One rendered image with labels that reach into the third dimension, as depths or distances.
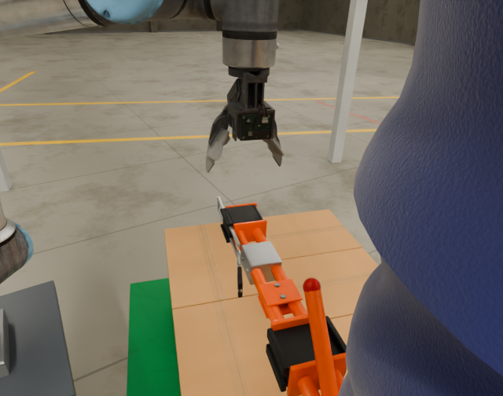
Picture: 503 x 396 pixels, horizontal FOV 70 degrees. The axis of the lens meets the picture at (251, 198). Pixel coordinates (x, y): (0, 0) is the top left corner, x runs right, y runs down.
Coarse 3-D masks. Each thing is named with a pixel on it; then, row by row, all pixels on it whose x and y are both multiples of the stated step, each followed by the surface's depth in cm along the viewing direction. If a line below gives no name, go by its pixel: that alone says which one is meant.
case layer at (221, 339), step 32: (288, 224) 205; (320, 224) 206; (192, 256) 177; (224, 256) 178; (288, 256) 179; (320, 256) 180; (352, 256) 181; (192, 288) 158; (224, 288) 158; (352, 288) 161; (192, 320) 142; (224, 320) 143; (256, 320) 143; (192, 352) 129; (224, 352) 130; (256, 352) 130; (192, 384) 119; (224, 384) 119; (256, 384) 119
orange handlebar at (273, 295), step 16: (240, 240) 73; (256, 240) 75; (256, 272) 65; (272, 272) 66; (256, 288) 63; (272, 288) 61; (288, 288) 61; (272, 304) 57; (288, 304) 59; (272, 320) 56; (304, 384) 46
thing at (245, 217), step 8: (232, 208) 81; (240, 208) 81; (248, 208) 82; (256, 208) 82; (232, 216) 78; (240, 216) 78; (248, 216) 79; (256, 216) 79; (240, 224) 76; (248, 224) 76; (256, 224) 77; (264, 224) 77; (248, 232) 77; (264, 232) 78; (248, 240) 78
